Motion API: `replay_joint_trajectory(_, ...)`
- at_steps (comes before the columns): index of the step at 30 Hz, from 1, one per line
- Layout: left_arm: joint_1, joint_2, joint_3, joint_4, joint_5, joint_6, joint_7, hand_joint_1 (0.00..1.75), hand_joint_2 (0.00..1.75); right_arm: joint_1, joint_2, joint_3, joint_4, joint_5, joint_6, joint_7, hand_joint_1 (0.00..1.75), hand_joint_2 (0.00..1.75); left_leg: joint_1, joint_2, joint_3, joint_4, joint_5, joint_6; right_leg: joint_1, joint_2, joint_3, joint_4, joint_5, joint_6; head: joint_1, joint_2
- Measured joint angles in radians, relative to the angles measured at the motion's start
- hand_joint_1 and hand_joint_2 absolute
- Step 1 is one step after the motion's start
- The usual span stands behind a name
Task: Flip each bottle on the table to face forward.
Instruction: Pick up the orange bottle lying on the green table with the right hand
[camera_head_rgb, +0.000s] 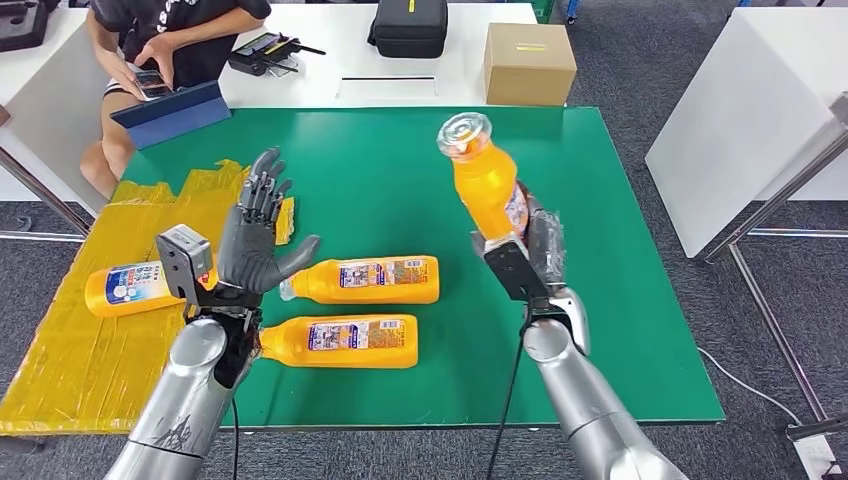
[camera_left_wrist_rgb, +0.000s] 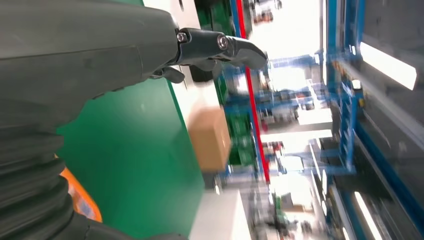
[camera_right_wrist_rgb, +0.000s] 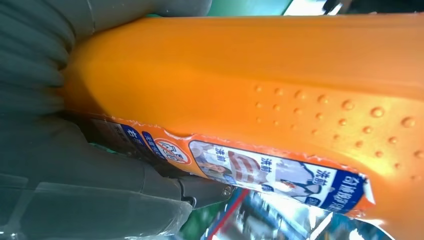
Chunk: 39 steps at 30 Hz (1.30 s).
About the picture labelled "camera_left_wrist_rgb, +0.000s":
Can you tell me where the orange plastic bottle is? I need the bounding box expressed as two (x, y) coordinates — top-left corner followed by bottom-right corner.
(54, 153), (104, 223)

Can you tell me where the brown cardboard box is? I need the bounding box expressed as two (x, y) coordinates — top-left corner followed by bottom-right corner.
(188, 107), (232, 173)

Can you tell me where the red pole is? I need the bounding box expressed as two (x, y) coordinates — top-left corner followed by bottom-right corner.
(235, 0), (271, 185)

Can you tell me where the white table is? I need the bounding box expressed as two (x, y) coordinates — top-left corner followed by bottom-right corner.
(188, 190), (253, 240)

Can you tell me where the blue metal rack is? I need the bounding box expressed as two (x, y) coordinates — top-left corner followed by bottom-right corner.
(326, 0), (424, 240)

